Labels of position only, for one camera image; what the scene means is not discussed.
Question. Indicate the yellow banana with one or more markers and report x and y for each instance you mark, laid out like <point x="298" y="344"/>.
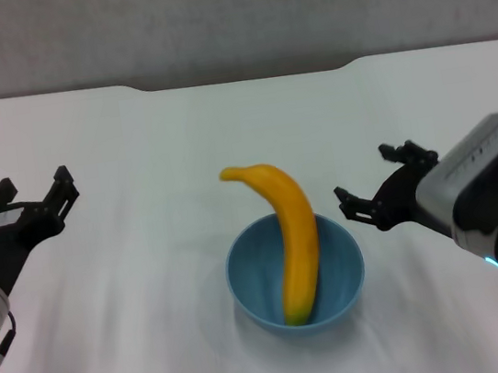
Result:
<point x="295" y="235"/>

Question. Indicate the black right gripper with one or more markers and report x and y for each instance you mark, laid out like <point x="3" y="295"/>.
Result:
<point x="408" y="199"/>

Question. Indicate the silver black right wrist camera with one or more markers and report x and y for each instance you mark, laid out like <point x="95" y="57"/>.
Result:
<point x="478" y="168"/>

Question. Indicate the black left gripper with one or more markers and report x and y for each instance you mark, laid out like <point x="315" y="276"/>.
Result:
<point x="2" y="244"/>

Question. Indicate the blue bowl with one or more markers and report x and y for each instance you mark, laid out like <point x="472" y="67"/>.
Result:
<point x="258" y="282"/>

